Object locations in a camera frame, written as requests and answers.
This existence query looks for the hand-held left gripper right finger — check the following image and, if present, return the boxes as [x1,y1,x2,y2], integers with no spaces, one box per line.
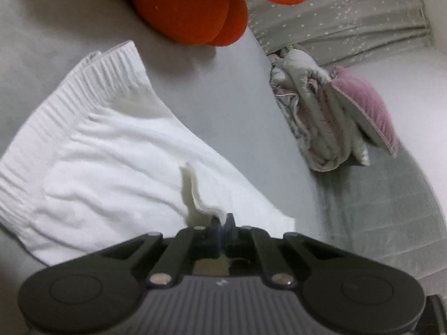
[225,214,360,288]

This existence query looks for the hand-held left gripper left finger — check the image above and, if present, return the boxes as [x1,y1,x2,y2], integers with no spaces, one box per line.
[84,216,221,287]

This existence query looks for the white pants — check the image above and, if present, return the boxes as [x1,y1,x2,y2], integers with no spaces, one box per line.
[0,41,296,266]

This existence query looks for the folded grey pink quilt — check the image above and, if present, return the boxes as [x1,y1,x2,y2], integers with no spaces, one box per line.
[269,49,371,172]

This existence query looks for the grey quilted blanket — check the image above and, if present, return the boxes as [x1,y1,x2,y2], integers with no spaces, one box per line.
[314,140,447,287]

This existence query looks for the purple pillow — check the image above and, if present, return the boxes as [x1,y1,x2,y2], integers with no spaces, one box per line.
[330,66,400,157]

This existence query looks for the orange pumpkin plush pillow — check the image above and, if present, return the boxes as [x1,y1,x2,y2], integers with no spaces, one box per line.
[82,0,325,47]

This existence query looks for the grey star-patterned pillow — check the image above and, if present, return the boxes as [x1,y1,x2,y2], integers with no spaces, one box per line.
[244,0,434,67]

